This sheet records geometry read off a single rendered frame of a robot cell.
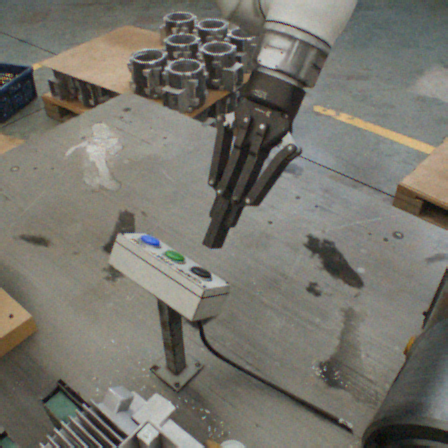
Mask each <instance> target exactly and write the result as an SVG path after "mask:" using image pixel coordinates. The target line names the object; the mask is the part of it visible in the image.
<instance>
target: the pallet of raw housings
mask: <svg viewBox="0 0 448 448"><path fill-rule="evenodd" d="M163 21H165V24H162V25H161V27H159V30H160V34H159V33H155V32H149V31H146V30H142V29H139V28H137V27H133V26H130V25H125V26H122V27H121V28H119V29H116V30H114V31H112V32H109V33H107V34H105V35H103V36H101V37H99V38H96V39H94V40H91V41H89V42H87V43H85V44H83V45H81V46H78V47H75V48H71V49H70V50H67V51H65V52H63V53H60V54H58V55H56V56H54V57H52V58H50V59H47V60H45V61H43V62H41V63H39V65H41V66H43V67H46V68H48V67H49V68H51V69H52V71H53V74H54V77H51V78H50V79H48V81H49V83H48V85H49V89H50V92H49V93H47V94H46V95H44V96H42V98H43V102H44V104H43V105H44V109H45V111H46V115H47V116H48V117H50V118H52V119H54V120H56V121H58V122H61V123H65V122H67V121H69V120H71V119H73V118H75V117H77V116H78V115H76V114H73V113H72V111H73V112H75V113H77V114H80V115H81V114H83V113H84V112H86V111H89V110H91V109H93V108H95V107H97V106H99V105H101V104H102V103H104V102H106V101H108V100H110V99H112V98H114V97H117V96H119V95H121V94H123V93H124V92H128V91H129V92H132V93H135V94H137V95H139V96H142V97H143V98H145V99H148V100H150V101H152V102H155V103H157V104H161V105H163V106H165V107H167V108H169V109H171V110H174V111H176V112H178V113H181V114H183V115H185V116H187V117H189V118H192V119H196V120H198V121H200V122H202V123H205V124H207V125H210V126H211V127H214V128H216V121H215V117H216V115H218V114H222V115H228V114H231V113H234V112H235V109H236V108H237V107H238V105H239V104H240V102H241V101H242V97H243V91H244V89H245V86H246V83H247V82H248V79H249V77H250V74H251V72H252V70H253V69H255V70H258V68H255V67H254V66H253V65H252V64H251V57H252V55H253V53H254V51H255V48H256V43H257V41H258V39H259V38H257V37H255V36H253V35H250V34H248V33H246V32H244V31H243V30H242V29H241V28H238V27H237V28H233V29H231V30H229V29H228V28H229V23H225V22H224V21H222V20H218V19H217V20H216V19H214V20H211V18H209V19H207V20H201V21H199V22H198V20H196V16H195V15H194V14H191V13H187V12H181V11H177V13H171V14H167V15H166V16H165V17H163Z"/></svg>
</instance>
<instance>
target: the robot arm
mask: <svg viewBox="0 0 448 448"><path fill-rule="evenodd" d="M213 1H214V2H215V4H216V5H217V6H218V8H219V10H220V13H221V16H222V18H224V19H226V20H228V21H229V22H231V23H233V24H234V25H235V26H236V27H238V28H241V29H242V30H243V31H244V32H246V33H248V34H250V35H253V36H255V37H257V38H259V39H258V41H257V43H256V48H255V51H254V53H253V55H252V57H251V64H252V65H253V66H254V67H255V68H258V70H255V69H253V70H252V72H251V74H250V77H249V79H248V82H247V83H246V86H245V89H244V91H243V97H242V101H241V102H240V104H239V105H238V107H237V108H236V109H235V112H234V113H231V114H228V115H222V114H218V115H216V117H215V121H216V130H217V132H216V138H215V142H214V148H213V153H212V159H211V164H210V175H209V180H208V185H209V187H212V189H213V190H214V191H215V193H216V196H215V199H214V202H213V204H212V207H211V209H210V211H209V218H211V221H210V224H209V228H208V230H207V233H206V235H205V238H204V240H203V243H202V244H203V245H205V246H207V247H208V248H209V249H221V248H222V246H223V244H224V241H225V239H226V236H227V234H228V232H229V229H230V227H235V226H236V225H237V224H238V221H239V218H240V217H241V214H242V210H243V208H244V207H245V206H259V205H260V204H261V202H262V201H263V199H264V198H265V197H266V195H268V193H269V192H270V191H271V189H272V186H273V185H274V184H275V182H276V181H277V179H278V178H279V177H280V175H281V174H282V172H283V171H284V170H285V168H287V166H288V165H289V164H290V162H292V161H293V160H294V159H295V158H296V157H297V156H299V155H300V154H301V153H302V148H301V146H297V145H296V144H295V142H294V140H293V137H292V123H293V120H294V119H295V117H296V116H297V113H298V111H299V109H300V106H301V105H302V103H303V100H304V98H305V96H306V91H305V90H304V88H305V89H312V88H314V87H315V85H316V83H317V81H318V78H319V77H320V75H321V74H320V72H321V70H322V67H323V65H324V64H325V61H326V59H327V58H328V56H329V54H330V51H331V47H332V45H333V43H334V41H335V40H336V39H337V38H338V36H339V35H340V34H341V33H342V30H344V28H345V26H346V24H347V23H348V21H349V20H350V18H351V16H352V15H351V14H352V12H353V10H354V8H355V6H356V4H357V2H358V0H213ZM236 127H237V137H236V139H235V141H234V149H233V151H232V154H231V156H230V151H231V146H232V140H233V133H234V132H233V130H234V129H235V128H236ZM282 142H283V143H282ZM279 143H282V144H281V145H280V146H279V150H280V151H278V152H277V153H276V154H275V156H274V157H273V158H272V160H271V161H270V164H269V166H268V167H266V169H265V170H264V172H263V173H262V175H261V176H260V177H259V179H258V176H259V174H260V172H261V169H262V167H263V165H264V163H265V161H266V160H267V159H268V158H269V153H270V151H271V149H272V148H274V147H275V146H277V145H278V144H279ZM248 156H249V157H248ZM229 157H230V159H229ZM247 158H248V159H247ZM246 160H247V161H246ZM245 163H246V164H245ZM243 167H244V168H243ZM242 169H243V170H242ZM241 171H242V173H241ZM240 176H241V178H240ZM239 179H240V180H239ZM257 179H258V180H257ZM238 181H239V183H238ZM256 181H257V182H256ZM237 184H238V185H237ZM236 186H237V188H236ZM235 188H236V190H235ZM234 191H235V193H234ZM233 193H234V194H233Z"/></svg>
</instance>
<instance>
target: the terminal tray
mask: <svg viewBox="0 0 448 448"><path fill-rule="evenodd" d="M145 429H150V430H151V431H152V436H151V437H150V438H148V439H146V438H144V437H143V435H142V433H143V431H144V430H145ZM116 448H184V447H183V446H182V445H181V444H179V443H178V442H177V441H176V440H175V439H174V438H172V437H171V436H170V435H169V434H168V433H167V432H166V431H164V430H162V429H161V428H160V427H159V426H158V425H157V424H156V423H155V422H154V421H153V420H152V419H151V418H149V417H146V419H145V420H144V421H143V422H142V423H141V424H140V425H139V427H137V428H136V429H135V430H134V431H133V432H132V433H131V434H130V435H129V436H127V437H126V439H125V440H124V441H123V442H122V443H121V444H120V445H118V446H117V447H116Z"/></svg>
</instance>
